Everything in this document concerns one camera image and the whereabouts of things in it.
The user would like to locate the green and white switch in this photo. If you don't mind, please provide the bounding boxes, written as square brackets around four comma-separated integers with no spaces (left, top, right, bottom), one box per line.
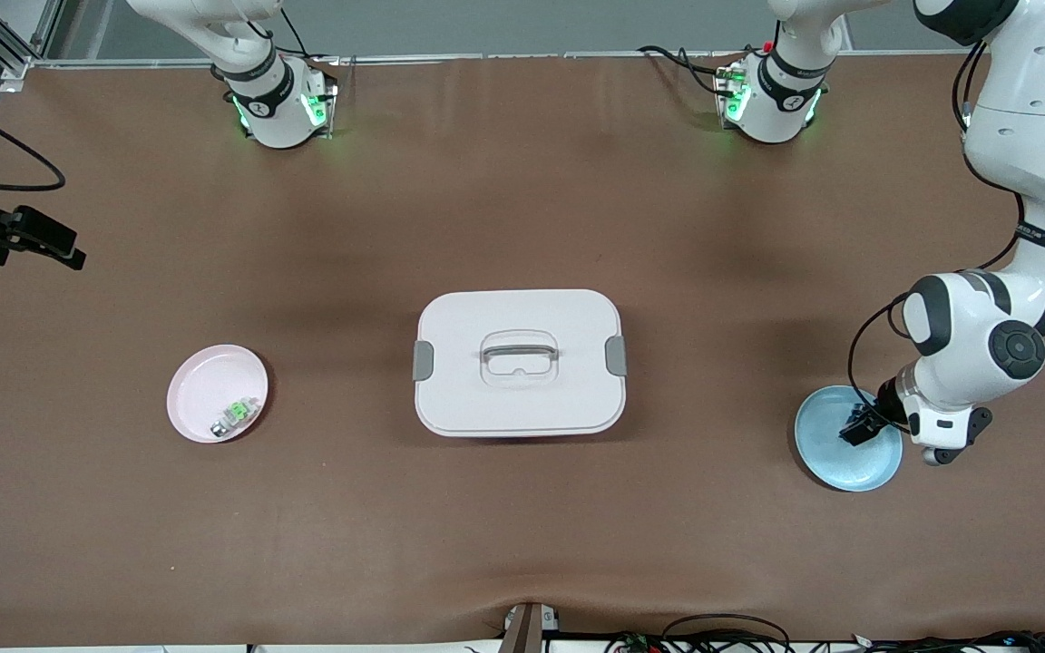
[210,396,261,440]

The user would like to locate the silver table edge rail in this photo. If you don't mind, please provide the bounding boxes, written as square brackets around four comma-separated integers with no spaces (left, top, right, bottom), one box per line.
[28,53,977,70]

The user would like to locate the blue round plate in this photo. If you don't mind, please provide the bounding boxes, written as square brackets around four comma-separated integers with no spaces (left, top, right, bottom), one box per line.
[794,385,903,493]

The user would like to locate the black cable loop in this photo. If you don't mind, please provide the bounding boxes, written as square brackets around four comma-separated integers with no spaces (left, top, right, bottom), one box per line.
[661,614,793,653]

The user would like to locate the brown table mat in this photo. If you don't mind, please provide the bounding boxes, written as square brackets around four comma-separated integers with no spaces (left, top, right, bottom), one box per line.
[0,53,1045,649]

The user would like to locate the black left base cables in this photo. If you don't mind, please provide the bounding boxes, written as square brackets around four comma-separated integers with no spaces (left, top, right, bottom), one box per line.
[637,44,743,97]

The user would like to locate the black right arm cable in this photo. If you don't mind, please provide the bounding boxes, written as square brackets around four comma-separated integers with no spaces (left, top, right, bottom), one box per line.
[0,89,68,193]

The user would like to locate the white lidded storage box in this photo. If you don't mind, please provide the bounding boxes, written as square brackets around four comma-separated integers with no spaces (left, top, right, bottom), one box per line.
[412,289,629,439]

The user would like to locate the tangled black cables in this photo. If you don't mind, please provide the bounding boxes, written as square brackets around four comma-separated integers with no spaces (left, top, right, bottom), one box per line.
[604,630,1045,653]

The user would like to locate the pink round plate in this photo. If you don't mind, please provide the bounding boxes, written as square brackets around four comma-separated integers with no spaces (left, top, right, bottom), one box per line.
[166,344,269,444]

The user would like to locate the black right base cable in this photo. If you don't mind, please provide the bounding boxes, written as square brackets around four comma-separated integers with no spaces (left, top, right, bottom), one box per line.
[250,7,313,63]

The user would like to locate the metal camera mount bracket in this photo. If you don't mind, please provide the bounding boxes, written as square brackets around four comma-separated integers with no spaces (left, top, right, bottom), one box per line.
[500,601,561,653]

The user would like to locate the grey box handle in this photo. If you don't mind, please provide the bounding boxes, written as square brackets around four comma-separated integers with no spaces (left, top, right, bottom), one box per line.
[483,334,561,365]

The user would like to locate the aluminium frame profile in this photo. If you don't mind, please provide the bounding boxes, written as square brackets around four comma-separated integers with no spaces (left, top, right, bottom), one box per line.
[0,0,65,93]

